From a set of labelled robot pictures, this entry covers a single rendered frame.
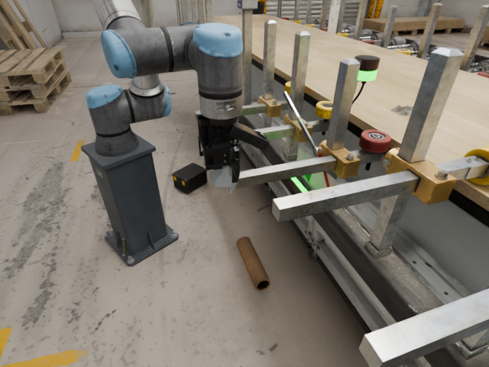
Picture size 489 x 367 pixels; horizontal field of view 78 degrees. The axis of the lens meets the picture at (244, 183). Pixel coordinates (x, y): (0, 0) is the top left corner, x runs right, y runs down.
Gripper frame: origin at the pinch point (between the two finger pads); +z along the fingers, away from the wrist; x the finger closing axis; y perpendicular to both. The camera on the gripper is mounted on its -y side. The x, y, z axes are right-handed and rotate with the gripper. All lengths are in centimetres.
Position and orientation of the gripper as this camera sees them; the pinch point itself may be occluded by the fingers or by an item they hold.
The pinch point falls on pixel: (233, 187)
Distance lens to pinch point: 77.9
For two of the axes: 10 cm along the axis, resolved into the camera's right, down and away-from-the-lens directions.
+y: -9.5, 1.8, -2.6
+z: 0.0, 8.2, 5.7
